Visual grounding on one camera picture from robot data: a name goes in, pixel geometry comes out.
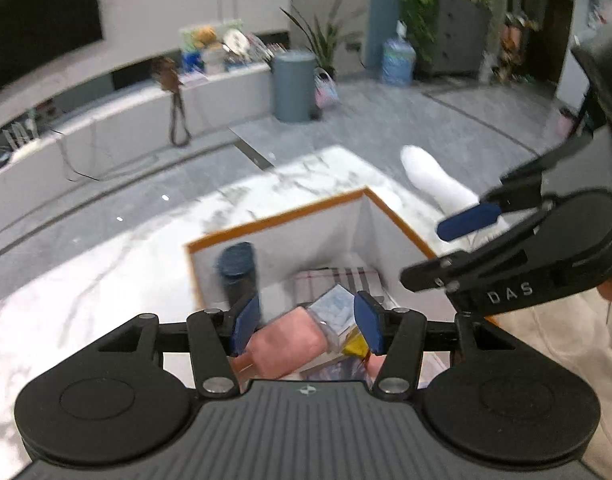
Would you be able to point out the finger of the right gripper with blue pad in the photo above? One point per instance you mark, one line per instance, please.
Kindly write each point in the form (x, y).
(468, 221)

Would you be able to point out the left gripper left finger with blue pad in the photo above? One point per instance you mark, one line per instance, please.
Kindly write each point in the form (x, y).
(215, 336)

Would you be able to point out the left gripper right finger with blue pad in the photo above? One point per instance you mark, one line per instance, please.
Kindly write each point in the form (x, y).
(398, 335)

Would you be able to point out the dark Clear shampoo bottle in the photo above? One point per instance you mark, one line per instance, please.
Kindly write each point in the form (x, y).
(237, 272)

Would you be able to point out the plaid fabric pouch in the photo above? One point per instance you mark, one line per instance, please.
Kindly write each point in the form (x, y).
(312, 284)

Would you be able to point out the white sock foot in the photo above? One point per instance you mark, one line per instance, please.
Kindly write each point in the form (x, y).
(448, 194)

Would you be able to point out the clear acrylic cube box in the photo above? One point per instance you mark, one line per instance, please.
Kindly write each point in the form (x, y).
(333, 313)

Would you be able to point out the pink cylindrical bottle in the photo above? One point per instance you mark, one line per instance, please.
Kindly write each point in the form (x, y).
(282, 347)

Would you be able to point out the orange rimmed storage box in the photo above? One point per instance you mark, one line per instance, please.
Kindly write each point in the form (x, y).
(341, 230)

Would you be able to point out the blue water jug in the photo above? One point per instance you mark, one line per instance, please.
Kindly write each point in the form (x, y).
(398, 59)

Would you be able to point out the grey drawer cabinet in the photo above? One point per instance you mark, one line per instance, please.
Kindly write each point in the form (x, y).
(460, 30)

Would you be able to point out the pink handbag on floor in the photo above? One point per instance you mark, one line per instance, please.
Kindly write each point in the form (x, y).
(326, 94)

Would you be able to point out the long grey tv console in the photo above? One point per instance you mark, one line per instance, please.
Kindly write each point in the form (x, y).
(124, 130)

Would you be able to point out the green potted plant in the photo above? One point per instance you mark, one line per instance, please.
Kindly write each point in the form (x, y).
(335, 40)

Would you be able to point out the grey trash bin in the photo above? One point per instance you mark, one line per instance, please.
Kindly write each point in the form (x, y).
(293, 83)

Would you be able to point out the black television screen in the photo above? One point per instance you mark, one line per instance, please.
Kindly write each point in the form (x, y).
(36, 32)

